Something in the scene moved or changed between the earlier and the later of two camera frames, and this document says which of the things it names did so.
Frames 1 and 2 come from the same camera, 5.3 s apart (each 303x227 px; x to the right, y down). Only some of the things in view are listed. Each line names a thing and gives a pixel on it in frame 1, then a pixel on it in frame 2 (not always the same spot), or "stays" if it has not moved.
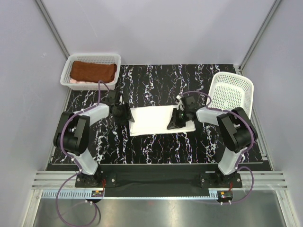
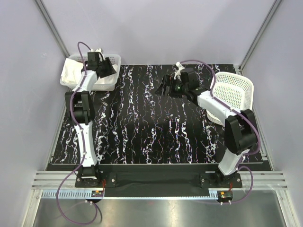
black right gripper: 178,125 to 169,82
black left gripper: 127,116 to 110,70
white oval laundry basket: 228,91 stays
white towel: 154,120 to 72,70
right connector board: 225,195 stays
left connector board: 97,193 stays
